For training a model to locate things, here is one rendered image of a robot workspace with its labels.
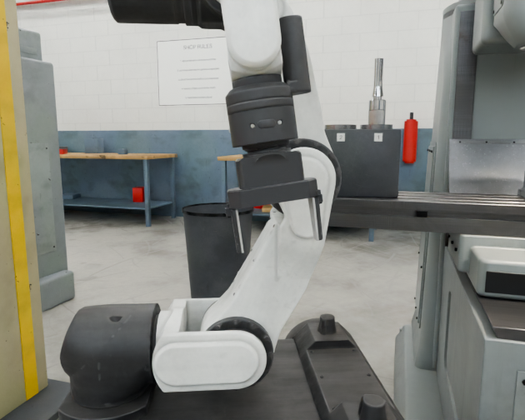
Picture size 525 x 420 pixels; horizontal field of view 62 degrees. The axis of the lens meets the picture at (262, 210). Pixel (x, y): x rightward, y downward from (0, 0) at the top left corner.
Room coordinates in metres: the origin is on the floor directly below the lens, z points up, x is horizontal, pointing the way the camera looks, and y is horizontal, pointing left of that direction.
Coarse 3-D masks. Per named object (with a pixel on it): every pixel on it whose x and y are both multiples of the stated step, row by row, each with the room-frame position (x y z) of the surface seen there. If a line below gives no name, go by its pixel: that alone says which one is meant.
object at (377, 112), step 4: (368, 104) 1.27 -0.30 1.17; (372, 104) 1.25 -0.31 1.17; (376, 104) 1.25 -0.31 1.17; (380, 104) 1.25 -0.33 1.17; (384, 104) 1.25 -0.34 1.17; (368, 108) 1.27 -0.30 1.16; (372, 108) 1.25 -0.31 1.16; (376, 108) 1.25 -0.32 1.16; (380, 108) 1.25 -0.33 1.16; (384, 108) 1.26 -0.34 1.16; (368, 112) 1.27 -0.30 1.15; (372, 112) 1.25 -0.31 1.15; (376, 112) 1.25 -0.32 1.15; (380, 112) 1.25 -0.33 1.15; (384, 112) 1.26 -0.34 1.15; (368, 116) 1.27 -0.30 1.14; (372, 116) 1.25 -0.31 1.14; (376, 116) 1.25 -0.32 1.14; (380, 116) 1.25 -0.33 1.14; (384, 116) 1.26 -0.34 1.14; (368, 120) 1.27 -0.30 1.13; (372, 120) 1.25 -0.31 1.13; (376, 120) 1.25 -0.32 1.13; (380, 120) 1.25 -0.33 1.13; (384, 120) 1.26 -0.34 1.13
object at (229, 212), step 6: (228, 210) 0.58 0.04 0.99; (234, 210) 0.57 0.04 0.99; (228, 216) 0.57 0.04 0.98; (234, 216) 0.57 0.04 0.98; (234, 222) 0.57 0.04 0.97; (234, 228) 0.57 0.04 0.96; (240, 228) 0.57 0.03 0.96; (234, 234) 0.57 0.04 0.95; (240, 234) 0.57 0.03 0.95; (240, 240) 0.57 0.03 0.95; (240, 246) 0.57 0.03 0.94; (240, 252) 0.57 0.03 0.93
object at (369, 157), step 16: (336, 128) 1.25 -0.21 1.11; (352, 128) 1.25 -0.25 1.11; (368, 128) 1.24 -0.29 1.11; (384, 128) 1.23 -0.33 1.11; (336, 144) 1.23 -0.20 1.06; (352, 144) 1.22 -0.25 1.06; (368, 144) 1.22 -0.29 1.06; (384, 144) 1.21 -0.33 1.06; (400, 144) 1.21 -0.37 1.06; (352, 160) 1.22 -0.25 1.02; (368, 160) 1.22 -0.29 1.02; (384, 160) 1.21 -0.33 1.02; (352, 176) 1.22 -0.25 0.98; (368, 176) 1.22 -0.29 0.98; (384, 176) 1.21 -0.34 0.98; (352, 192) 1.22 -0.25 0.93; (368, 192) 1.22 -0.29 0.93; (384, 192) 1.21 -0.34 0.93
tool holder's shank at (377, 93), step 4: (376, 60) 1.26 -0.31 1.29; (380, 60) 1.26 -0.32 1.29; (376, 64) 1.26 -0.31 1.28; (380, 64) 1.26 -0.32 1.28; (376, 68) 1.26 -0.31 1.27; (380, 68) 1.26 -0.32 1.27; (376, 72) 1.26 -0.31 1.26; (380, 72) 1.26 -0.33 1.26; (376, 76) 1.26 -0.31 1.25; (380, 76) 1.26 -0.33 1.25; (376, 80) 1.26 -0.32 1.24; (380, 80) 1.26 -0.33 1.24; (376, 84) 1.26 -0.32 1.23; (380, 84) 1.26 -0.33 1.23; (376, 88) 1.26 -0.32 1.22; (380, 88) 1.26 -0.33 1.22; (372, 92) 1.27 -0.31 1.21; (376, 92) 1.26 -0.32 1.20; (380, 92) 1.26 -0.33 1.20; (372, 96) 1.27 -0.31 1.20; (376, 96) 1.26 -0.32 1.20; (380, 96) 1.26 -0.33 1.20
